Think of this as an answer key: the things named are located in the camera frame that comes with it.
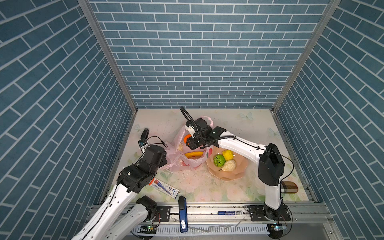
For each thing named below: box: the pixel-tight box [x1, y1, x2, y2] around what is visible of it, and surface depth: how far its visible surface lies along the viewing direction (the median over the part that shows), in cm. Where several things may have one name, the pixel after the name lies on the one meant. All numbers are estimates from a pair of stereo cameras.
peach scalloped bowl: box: [206, 146, 227, 181], surface depth 88 cm
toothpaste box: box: [148, 177, 181, 200], surface depth 82 cm
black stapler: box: [140, 128, 150, 140], surface depth 104 cm
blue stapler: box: [178, 195, 189, 233], surface depth 72 cm
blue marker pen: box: [217, 210, 244, 216], surface depth 75 cm
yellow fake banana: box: [184, 151, 204, 158], surface depth 94 cm
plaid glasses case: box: [281, 180, 299, 194], surface depth 82 cm
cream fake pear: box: [218, 159, 237, 172], surface depth 87 cm
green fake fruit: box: [213, 154, 226, 168], surface depth 88 cm
